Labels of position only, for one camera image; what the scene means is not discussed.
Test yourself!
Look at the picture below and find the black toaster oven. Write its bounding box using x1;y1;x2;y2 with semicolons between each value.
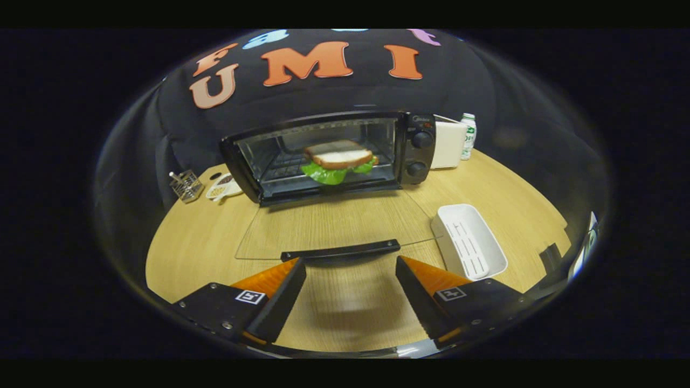
219;110;443;263

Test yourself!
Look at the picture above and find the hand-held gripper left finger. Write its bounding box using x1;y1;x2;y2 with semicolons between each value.
171;258;307;345

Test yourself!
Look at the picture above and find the small white patterned dish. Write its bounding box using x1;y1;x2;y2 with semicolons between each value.
205;172;244;203

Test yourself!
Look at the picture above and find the metal wire holder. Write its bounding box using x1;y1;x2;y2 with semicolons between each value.
169;169;205;203

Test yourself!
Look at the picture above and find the small white drink bottle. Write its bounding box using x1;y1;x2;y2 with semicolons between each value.
460;113;478;161

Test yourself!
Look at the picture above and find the white plastic tray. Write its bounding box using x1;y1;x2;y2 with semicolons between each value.
431;204;508;281

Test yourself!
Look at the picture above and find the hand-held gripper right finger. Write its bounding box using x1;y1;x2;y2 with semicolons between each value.
395;255;532;348

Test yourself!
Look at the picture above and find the sandwich with lettuce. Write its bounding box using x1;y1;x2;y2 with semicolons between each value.
300;140;379;186

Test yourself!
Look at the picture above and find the white pop-up toaster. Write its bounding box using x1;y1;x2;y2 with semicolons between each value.
431;115;468;170

